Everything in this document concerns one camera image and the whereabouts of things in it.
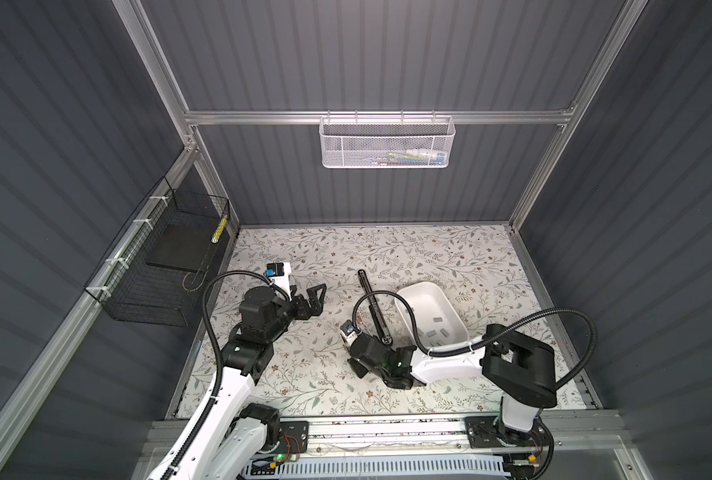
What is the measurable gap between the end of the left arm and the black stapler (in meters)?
0.29

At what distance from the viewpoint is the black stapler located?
916 mm

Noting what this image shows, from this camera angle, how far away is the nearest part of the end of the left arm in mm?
668
